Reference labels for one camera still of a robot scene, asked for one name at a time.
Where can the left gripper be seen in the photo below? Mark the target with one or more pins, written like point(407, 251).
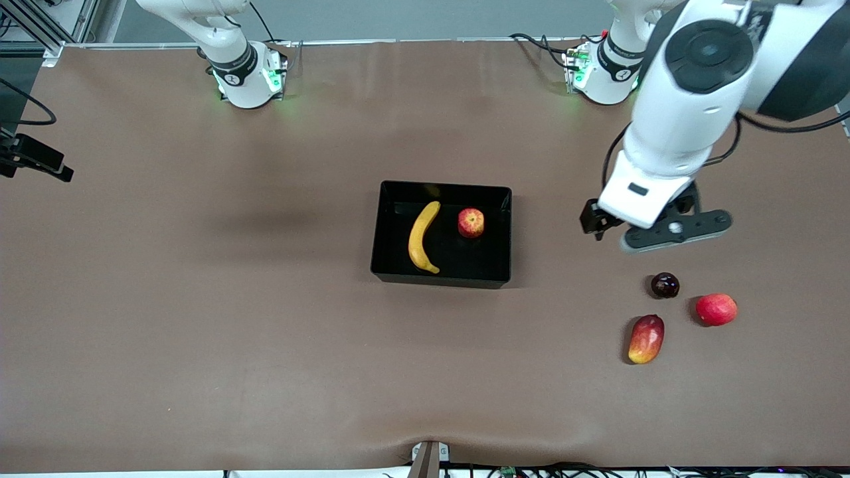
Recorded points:
point(590, 218)

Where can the yellow banana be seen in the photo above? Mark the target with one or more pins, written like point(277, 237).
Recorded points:
point(418, 242)

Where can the brown table mat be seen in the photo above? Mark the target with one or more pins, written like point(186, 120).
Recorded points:
point(425, 365)

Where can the aluminium frame post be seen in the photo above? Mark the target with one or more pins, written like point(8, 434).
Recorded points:
point(33, 23)

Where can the dark purple mangosteen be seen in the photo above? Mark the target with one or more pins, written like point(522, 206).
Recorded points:
point(665, 285)

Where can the red yellow mango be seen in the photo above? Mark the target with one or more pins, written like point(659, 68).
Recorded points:
point(646, 340)

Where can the red yellow apple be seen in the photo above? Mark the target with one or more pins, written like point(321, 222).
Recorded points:
point(471, 224)

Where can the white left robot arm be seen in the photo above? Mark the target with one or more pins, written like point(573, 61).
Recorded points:
point(684, 119)

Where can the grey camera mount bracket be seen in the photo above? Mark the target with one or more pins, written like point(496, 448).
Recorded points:
point(428, 461)

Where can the black plastic box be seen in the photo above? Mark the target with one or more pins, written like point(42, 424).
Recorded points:
point(398, 232)

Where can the red pomegranate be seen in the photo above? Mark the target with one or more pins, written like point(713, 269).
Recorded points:
point(717, 310)

